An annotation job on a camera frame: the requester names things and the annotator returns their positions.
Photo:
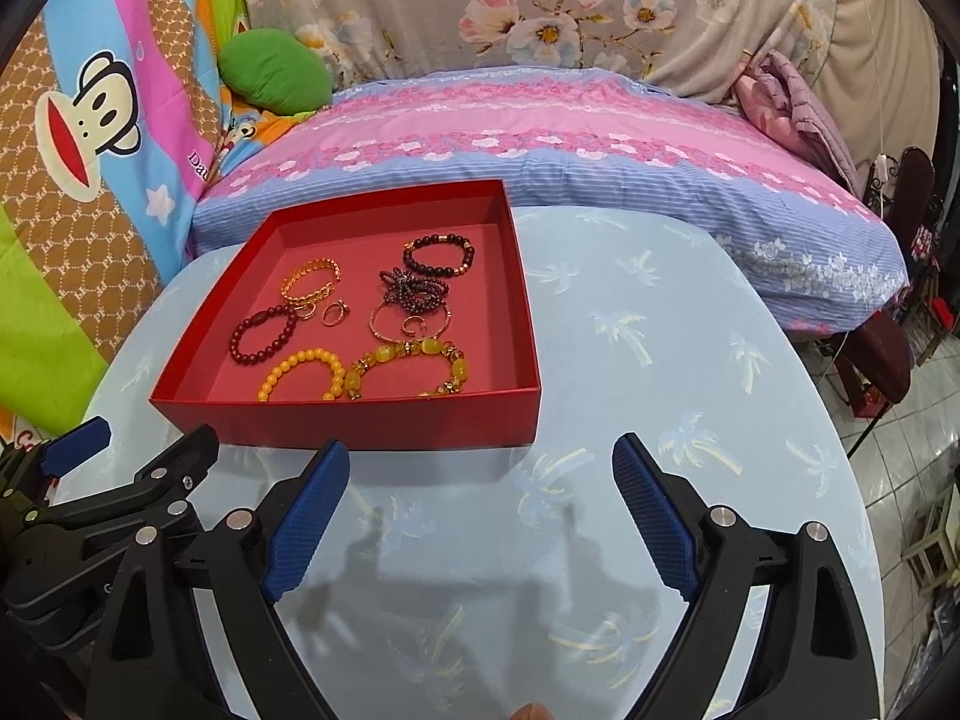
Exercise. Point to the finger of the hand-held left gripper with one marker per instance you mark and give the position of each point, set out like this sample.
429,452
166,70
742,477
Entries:
75,446
176,465

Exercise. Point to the white stool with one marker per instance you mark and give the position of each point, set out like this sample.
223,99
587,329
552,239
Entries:
934,540

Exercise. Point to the person's right hand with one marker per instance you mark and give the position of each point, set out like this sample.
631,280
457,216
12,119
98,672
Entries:
530,712

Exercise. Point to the dark red chair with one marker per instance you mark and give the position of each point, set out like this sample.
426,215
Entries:
877,360

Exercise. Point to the red cardboard box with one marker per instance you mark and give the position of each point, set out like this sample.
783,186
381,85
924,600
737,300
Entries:
375,420

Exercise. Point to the rose gold bangle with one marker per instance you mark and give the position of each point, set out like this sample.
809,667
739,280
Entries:
373,322

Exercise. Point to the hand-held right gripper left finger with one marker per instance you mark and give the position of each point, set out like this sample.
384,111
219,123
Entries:
307,517

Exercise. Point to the beige cloth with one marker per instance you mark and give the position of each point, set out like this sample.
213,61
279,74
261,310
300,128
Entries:
877,52

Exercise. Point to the folded pink quilt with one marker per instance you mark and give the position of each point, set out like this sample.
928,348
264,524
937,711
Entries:
795,112

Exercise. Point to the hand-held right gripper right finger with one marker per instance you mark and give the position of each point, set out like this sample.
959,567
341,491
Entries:
652,517

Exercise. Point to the pink and blue pillow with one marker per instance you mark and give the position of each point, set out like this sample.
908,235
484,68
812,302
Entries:
600,157

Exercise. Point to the green pillow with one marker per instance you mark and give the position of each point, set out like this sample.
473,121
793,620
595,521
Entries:
274,71

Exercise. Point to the monkey print blanket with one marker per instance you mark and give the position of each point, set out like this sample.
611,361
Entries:
90,112

